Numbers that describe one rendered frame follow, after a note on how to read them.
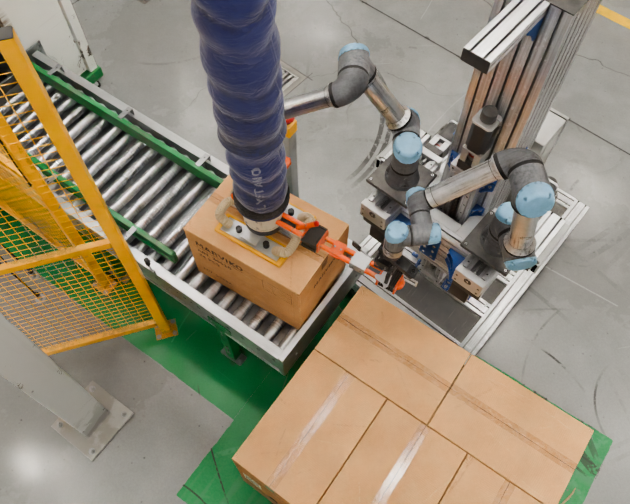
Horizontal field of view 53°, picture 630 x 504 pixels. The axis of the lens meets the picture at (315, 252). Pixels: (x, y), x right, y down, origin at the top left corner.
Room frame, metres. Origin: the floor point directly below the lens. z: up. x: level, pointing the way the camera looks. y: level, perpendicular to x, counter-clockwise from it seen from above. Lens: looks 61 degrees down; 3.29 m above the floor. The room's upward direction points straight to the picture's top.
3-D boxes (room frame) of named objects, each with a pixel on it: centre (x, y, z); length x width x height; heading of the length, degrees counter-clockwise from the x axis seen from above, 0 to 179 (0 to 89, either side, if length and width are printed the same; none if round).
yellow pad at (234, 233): (1.34, 0.26, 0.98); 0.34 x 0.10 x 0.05; 58
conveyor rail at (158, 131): (2.16, 0.72, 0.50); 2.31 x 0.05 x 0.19; 55
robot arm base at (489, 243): (1.29, -0.75, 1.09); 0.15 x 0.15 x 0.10
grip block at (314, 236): (1.28, 0.00, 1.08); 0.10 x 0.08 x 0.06; 148
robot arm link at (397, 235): (1.11, -0.29, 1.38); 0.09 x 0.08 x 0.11; 96
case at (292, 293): (1.42, 0.21, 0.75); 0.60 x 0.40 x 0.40; 58
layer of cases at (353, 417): (0.58, -0.42, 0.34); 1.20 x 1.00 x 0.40; 55
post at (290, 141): (1.96, 0.13, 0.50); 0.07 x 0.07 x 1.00; 55
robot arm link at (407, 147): (1.62, -0.38, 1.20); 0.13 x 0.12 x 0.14; 177
